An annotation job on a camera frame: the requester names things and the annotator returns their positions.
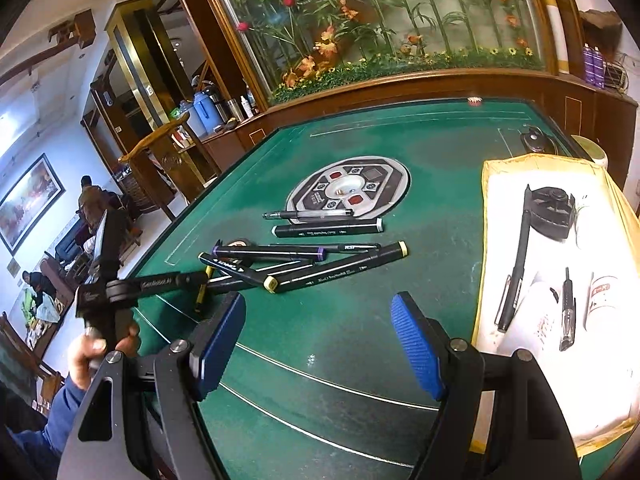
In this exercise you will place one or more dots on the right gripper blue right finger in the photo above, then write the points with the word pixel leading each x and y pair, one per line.
pixel 423 341

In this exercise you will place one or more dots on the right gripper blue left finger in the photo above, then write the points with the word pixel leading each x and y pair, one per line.
pixel 213 342

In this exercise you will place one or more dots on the yellow pencil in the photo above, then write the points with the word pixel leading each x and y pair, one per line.
pixel 202 291

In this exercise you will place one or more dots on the black marker yellow end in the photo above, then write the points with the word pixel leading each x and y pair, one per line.
pixel 320 273

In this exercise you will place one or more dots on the black electrical tape roll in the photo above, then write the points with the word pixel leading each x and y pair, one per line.
pixel 236 252

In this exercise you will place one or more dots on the black fineliner pen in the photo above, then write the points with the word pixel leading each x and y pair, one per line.
pixel 333 248

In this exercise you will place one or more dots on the black marker purple ends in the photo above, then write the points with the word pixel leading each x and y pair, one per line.
pixel 265 253

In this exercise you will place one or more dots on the black 05 gel pen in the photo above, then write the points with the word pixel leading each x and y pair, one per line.
pixel 568 320

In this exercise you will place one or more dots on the clear gel pen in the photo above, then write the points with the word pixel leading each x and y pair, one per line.
pixel 308 214

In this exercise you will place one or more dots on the white pill bottle red label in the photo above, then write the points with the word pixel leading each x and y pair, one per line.
pixel 602 296

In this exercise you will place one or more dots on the black tape dispenser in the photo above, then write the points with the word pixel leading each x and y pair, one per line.
pixel 552 212

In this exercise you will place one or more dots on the person left hand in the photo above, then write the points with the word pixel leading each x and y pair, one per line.
pixel 90 347

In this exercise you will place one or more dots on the black marker under pile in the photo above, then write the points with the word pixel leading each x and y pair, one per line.
pixel 235 267

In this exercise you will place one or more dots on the seated person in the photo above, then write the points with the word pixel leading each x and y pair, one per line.
pixel 93 201

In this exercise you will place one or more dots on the wooden chair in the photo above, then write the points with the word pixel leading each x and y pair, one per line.
pixel 178 165

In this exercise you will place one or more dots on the yellow foam storage box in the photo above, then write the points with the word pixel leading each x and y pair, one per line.
pixel 596 380

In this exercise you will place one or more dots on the round table centre panel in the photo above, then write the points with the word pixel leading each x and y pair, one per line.
pixel 369 186

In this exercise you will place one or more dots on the blue thermos jug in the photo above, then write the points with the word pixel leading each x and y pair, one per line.
pixel 207 112

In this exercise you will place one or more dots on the purple bottles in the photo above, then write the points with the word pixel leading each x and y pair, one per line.
pixel 594 67

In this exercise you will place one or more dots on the flower glass partition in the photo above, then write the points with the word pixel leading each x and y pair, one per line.
pixel 287 49

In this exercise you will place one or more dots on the framed wall painting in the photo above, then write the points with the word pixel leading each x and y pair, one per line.
pixel 31 196

